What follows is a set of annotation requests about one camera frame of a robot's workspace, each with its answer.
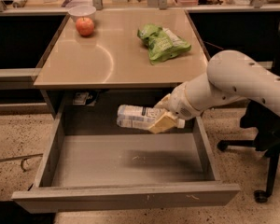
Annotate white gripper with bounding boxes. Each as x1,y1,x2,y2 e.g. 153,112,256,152
148,82,201,133

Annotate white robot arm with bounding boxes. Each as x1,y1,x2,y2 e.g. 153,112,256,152
148,50,280,133

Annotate beige counter cabinet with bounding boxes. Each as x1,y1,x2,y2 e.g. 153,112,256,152
33,8,220,117

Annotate open grey drawer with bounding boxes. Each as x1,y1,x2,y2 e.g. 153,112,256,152
11,92,241,215

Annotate green chip bag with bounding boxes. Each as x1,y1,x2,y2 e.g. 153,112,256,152
137,23,191,65

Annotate black office chair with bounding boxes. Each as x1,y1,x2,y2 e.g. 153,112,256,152
217,22,280,203

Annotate red apple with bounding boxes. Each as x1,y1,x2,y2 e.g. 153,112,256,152
76,17,94,36

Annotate white bowl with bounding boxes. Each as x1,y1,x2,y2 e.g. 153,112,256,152
68,5,96,22

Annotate metal floor hook rod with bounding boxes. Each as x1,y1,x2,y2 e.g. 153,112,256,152
0,153,43,172

